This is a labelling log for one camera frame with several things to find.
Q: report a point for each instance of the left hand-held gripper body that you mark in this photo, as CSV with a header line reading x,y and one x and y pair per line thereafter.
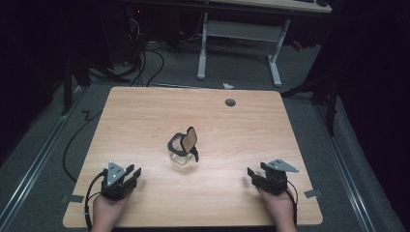
x,y
116,175

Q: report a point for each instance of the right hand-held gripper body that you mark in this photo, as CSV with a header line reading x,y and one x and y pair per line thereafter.
x,y
274,180

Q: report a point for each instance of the clear glass jar black lid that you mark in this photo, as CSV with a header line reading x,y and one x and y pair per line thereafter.
x,y
190,139

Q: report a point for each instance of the person's right hand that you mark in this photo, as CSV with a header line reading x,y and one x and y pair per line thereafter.
x,y
280,206

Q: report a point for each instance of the person's left hand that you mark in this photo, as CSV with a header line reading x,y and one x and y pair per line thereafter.
x,y
106,209

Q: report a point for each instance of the grey tape piece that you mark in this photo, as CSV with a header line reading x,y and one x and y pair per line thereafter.
x,y
74,198
313,193

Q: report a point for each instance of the crumpled white paper scrap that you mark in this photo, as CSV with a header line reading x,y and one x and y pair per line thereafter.
x,y
228,86

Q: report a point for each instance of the black metal stand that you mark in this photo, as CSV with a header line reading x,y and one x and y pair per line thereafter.
x,y
67,87
330,106

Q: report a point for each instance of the white-framed background desk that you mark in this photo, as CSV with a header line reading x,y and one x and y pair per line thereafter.
x,y
241,31

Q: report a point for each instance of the metal floor rail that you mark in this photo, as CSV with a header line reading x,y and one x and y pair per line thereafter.
x,y
38,154
345,167

